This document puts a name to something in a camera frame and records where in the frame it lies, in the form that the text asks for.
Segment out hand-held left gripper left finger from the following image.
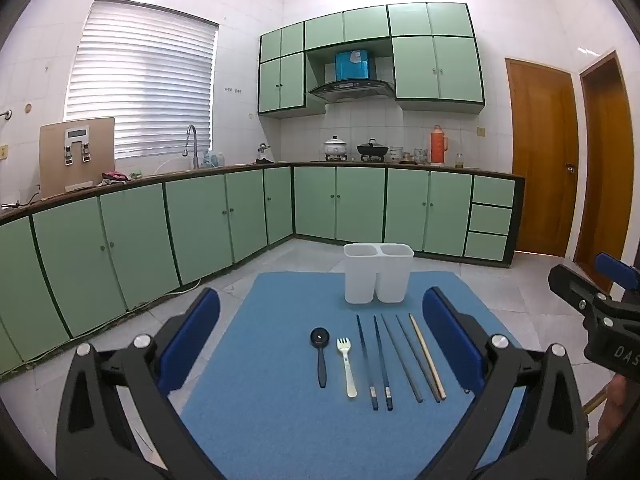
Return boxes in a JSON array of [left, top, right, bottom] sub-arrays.
[[55, 287, 226, 480]]

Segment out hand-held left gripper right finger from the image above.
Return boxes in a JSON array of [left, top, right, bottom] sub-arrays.
[[422, 286, 588, 480]]

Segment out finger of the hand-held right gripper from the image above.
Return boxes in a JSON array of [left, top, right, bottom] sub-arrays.
[[548, 264, 618, 320], [595, 252, 640, 292]]

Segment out white two-compartment utensil holder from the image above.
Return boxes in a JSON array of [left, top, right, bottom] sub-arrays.
[[343, 243, 415, 305]]

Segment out cream plastic fork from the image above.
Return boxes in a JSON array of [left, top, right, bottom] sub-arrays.
[[336, 337, 359, 399]]

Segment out black spoon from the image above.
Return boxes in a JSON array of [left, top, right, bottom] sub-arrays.
[[310, 328, 329, 389]]

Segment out person's right hand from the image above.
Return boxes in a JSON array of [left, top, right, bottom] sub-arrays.
[[597, 374, 632, 443]]

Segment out blue table mat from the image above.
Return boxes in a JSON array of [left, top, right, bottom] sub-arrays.
[[180, 271, 526, 480]]

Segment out green base cabinets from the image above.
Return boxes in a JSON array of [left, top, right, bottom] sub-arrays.
[[0, 162, 525, 376]]

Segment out closed wooden door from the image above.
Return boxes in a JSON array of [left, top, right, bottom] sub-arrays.
[[505, 57, 580, 259]]

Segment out metal kitchen faucet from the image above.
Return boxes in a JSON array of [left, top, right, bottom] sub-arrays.
[[182, 125, 201, 170]]

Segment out orange thermos flask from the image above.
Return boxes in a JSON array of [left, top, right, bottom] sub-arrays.
[[430, 125, 449, 167]]

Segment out black wok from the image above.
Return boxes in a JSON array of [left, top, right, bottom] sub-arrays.
[[356, 138, 390, 157]]

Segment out brown cardboard box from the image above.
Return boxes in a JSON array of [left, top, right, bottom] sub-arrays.
[[39, 117, 116, 198]]

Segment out white window blind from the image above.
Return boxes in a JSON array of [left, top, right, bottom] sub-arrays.
[[64, 0, 220, 160]]

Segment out black range hood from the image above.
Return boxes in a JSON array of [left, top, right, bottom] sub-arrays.
[[308, 79, 396, 104]]

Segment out blue wrapped hood chimney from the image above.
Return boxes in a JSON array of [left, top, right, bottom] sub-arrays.
[[334, 50, 373, 82]]

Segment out wooden door with dark frame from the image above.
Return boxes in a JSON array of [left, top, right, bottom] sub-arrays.
[[572, 50, 636, 293]]

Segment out green wall cabinets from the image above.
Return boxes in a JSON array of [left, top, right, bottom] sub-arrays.
[[257, 2, 487, 120]]

